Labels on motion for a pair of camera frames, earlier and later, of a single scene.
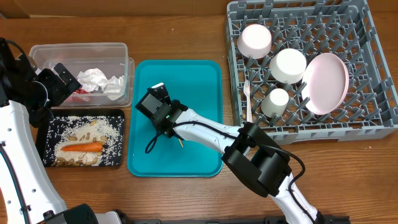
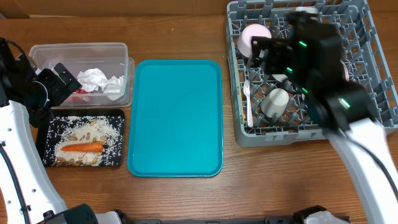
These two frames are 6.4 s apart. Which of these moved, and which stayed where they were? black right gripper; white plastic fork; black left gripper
Moved: black right gripper
Stayed: black left gripper; white plastic fork
